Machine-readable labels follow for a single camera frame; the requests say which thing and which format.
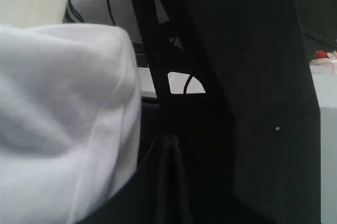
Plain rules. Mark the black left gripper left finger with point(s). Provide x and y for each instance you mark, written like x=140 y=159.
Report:
x=143 y=199

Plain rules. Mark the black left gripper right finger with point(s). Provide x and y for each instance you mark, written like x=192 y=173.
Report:
x=203 y=180

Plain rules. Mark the white t-shirt red lettering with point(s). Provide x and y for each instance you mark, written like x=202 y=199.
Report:
x=70 y=120

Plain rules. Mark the white box with strawberry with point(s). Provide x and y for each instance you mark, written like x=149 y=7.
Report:
x=324 y=78

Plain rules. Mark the black stand frame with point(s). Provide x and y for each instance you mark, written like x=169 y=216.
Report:
x=239 y=67

